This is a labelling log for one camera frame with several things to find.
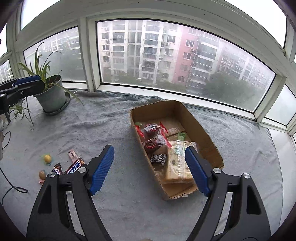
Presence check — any brown ball candy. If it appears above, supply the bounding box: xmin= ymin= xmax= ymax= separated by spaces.
xmin=39 ymin=170 xmax=46 ymax=184

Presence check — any Snickers bar English label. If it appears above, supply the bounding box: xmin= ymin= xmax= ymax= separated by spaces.
xmin=52 ymin=163 xmax=64 ymax=175

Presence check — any yellow ball candy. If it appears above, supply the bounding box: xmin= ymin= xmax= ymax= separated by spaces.
xmin=43 ymin=154 xmax=53 ymax=166

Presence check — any Snickers bar Chinese label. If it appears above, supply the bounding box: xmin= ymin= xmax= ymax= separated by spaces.
xmin=64 ymin=157 xmax=85 ymax=174

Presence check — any cracker pack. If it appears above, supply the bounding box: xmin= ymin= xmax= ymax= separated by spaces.
xmin=163 ymin=140 xmax=197 ymax=184

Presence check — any black candy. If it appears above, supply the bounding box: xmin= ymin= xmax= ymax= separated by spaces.
xmin=150 ymin=153 xmax=167 ymax=167

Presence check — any small green candy packet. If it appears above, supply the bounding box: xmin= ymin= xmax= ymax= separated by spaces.
xmin=177 ymin=132 xmax=186 ymax=141

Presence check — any red clear snack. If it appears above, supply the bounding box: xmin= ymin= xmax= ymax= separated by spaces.
xmin=135 ymin=122 xmax=168 ymax=140

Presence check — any green potted spider plant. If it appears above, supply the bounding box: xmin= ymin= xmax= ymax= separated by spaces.
xmin=17 ymin=47 xmax=83 ymax=115

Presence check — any pink wrapped candy bar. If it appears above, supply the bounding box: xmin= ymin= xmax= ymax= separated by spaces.
xmin=68 ymin=149 xmax=79 ymax=163

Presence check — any grey fleece blanket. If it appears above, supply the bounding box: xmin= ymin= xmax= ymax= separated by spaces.
xmin=1 ymin=91 xmax=283 ymax=240

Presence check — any brown cardboard box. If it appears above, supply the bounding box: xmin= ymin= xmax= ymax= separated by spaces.
xmin=130 ymin=100 xmax=224 ymax=200

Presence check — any black cable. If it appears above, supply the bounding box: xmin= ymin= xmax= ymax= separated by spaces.
xmin=0 ymin=131 xmax=29 ymax=204

